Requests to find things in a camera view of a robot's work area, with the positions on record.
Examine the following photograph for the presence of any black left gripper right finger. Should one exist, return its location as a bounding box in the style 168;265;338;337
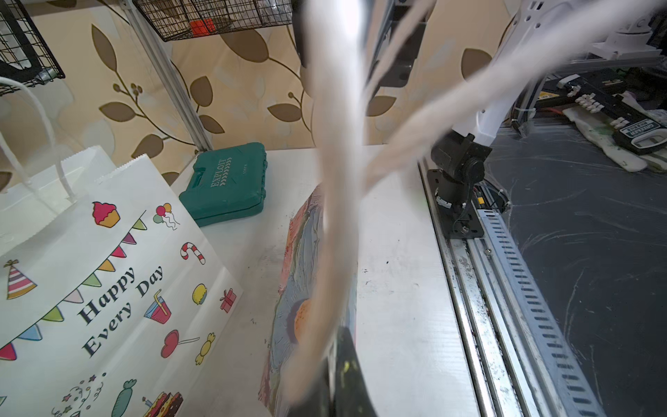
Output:
333;327;377;417

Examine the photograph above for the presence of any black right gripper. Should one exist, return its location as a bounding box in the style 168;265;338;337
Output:
291;0;434;90

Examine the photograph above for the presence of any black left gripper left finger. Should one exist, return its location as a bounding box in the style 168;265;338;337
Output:
287;360;332;417

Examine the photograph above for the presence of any floral painted paper bag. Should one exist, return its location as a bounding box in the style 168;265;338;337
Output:
257;0;647;417

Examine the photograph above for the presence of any white Happy Every Day bag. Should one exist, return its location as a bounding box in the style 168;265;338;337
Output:
0;76;243;417

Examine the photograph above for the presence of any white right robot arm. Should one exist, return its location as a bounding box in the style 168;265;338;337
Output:
293;1;658;245

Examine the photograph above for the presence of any green plastic tool case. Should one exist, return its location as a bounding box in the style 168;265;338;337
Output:
179;142;267;227

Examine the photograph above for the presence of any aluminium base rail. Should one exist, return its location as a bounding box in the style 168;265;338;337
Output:
419;160;604;416

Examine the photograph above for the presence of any black wire basket right wall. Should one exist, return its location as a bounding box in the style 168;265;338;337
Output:
133;0;296;42

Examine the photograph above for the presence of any black wire basket wall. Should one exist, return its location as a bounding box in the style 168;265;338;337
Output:
133;0;296;42
1;1;65;87

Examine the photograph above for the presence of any black wire basket back wall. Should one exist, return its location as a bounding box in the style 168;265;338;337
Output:
1;1;65;87

